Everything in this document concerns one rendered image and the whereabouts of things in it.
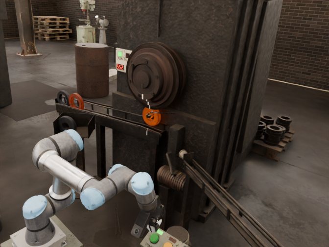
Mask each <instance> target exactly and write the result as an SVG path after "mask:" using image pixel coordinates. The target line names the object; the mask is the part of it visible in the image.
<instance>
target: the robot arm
mask: <svg viewBox="0 0 329 247"><path fill-rule="evenodd" d="M83 147H84V144H83V141H82V139H81V137H80V135H79V134H78V133H77V132H76V131H75V130H73V129H69V130H66V131H63V132H61V133H58V134H55V135H53V136H50V137H47V138H44V139H42V140H40V141H39V142H38V143H37V144H36V145H35V147H34V149H33V152H32V160H33V163H34V165H35V166H36V167H37V168H38V169H40V170H41V171H43V172H48V173H50V174H51V175H53V185H52V186H51V187H50V189H49V193H48V194H46V195H44V196H42V195H38V196H33V197H31V198H30V199H28V200H27V201H26V202H25V203H24V205H23V216H24V220H25V224H26V232H25V241H26V243H27V244H28V245H30V246H33V247H38V246H42V245H44V244H46V243H48V242H49V241H50V240H51V239H52V238H53V237H54V235H55V227H54V225H53V223H52V222H51V221H50V217H51V216H52V215H54V214H56V213H57V212H59V211H60V210H62V209H64V208H65V207H67V206H69V205H71V203H73V202H74V200H75V193H74V192H75V191H76V192H78V193H79V194H80V199H81V202H82V204H83V205H84V206H85V207H86V208H87V209H89V210H94V209H96V208H98V207H100V206H102V205H103V204H104V203H105V202H106V201H108V200H109V199H111V198H112V197H114V196H115V195H117V194H118V193H119V192H121V191H122V190H124V189H125V190H127V191H128V192H130V193H132V194H134V195H135V196H136V199H137V202H138V205H139V207H140V209H141V210H140V213H139V215H138V217H137V219H136V221H135V224H134V226H133V228H132V230H131V234H132V235H133V236H135V237H136V238H142V237H143V235H144V232H145V230H146V228H148V230H149V231H150V232H152V233H156V232H157V231H158V229H159V227H160V224H161V222H162V220H159V221H158V219H159V217H160V216H161V215H162V216H163V215H164V214H165V207H164V206H163V205H162V204H161V202H160V198H159V196H158V195H156V194H155V190H154V184H153V181H152V179H151V176H150V175H149V174H148V173H145V172H144V173H142V172H140V173H136V172H134V171H132V170H131V169H129V168H128V167H126V166H123V165H121V164H116V165H114V166H113V167H112V168H111V169H110V170H109V173H108V176H107V177H106V178H104V179H102V180H101V181H99V180H97V179H96V178H94V177H92V176H91V175H89V174H87V173H86V172H84V171H82V170H81V169H79V168H78V167H76V166H74V165H73V164H72V163H73V161H74V160H75V159H76V158H77V152H78V151H81V150H82V149H83ZM161 206H162V208H160V207H161ZM163 209H164V212H163V213H162V211H163Z"/></svg>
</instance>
